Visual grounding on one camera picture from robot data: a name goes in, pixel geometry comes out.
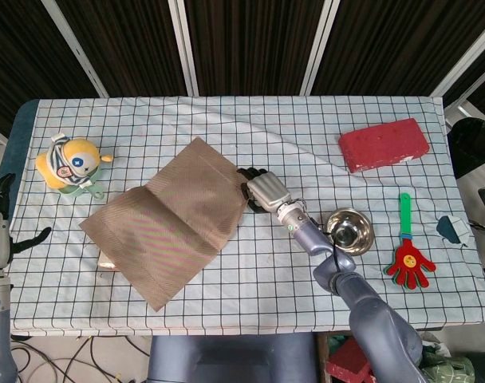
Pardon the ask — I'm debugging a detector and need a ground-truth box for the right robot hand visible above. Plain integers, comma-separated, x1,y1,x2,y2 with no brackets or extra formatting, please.
236,167,292,214

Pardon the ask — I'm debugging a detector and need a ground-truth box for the brown woven placemat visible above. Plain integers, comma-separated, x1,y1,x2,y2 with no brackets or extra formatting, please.
78,136,251,310

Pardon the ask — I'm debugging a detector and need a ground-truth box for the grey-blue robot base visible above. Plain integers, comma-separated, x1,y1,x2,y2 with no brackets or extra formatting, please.
147,333,321,383

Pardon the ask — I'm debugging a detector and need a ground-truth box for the stainless steel bowl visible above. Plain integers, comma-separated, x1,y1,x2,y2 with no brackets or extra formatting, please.
325,207,375,256

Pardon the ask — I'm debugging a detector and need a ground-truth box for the red green hand clapper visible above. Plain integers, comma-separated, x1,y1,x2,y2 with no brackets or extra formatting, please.
384,192,437,290

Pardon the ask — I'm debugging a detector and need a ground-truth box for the white checkered tablecloth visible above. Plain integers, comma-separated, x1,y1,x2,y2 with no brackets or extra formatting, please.
0,95,485,336

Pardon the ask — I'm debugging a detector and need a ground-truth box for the milk tea bottle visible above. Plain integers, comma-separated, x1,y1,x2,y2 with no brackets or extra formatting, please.
97,249,118,272

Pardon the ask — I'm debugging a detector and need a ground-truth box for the yellow plush toy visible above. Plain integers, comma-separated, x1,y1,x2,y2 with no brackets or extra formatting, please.
35,134,115,189

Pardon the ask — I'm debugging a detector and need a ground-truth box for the red brick with white chips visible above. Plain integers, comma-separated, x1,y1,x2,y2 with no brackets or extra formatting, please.
337,117,431,174

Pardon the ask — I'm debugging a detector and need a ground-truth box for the dark slatted partition panel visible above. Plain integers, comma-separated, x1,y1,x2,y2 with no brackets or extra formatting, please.
312,0,485,97
444,39,485,120
0,0,102,136
53,0,187,97
184,0,327,97

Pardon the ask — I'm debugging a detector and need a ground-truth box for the black plastic bag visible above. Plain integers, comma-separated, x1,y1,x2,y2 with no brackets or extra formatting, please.
446,117,485,180

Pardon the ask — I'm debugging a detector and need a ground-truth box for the green patterned cushion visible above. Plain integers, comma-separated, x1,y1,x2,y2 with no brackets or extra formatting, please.
420,341,475,383

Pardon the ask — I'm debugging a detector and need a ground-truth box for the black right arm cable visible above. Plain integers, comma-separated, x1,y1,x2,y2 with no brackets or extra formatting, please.
321,227,343,280

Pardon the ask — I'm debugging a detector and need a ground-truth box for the black floor cable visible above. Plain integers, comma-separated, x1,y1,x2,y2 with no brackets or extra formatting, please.
10,337,152,383

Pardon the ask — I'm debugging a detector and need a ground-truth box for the white partition post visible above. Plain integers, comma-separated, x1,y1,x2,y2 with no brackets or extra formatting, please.
41,0,109,97
431,18,485,97
168,0,199,97
300,0,342,96

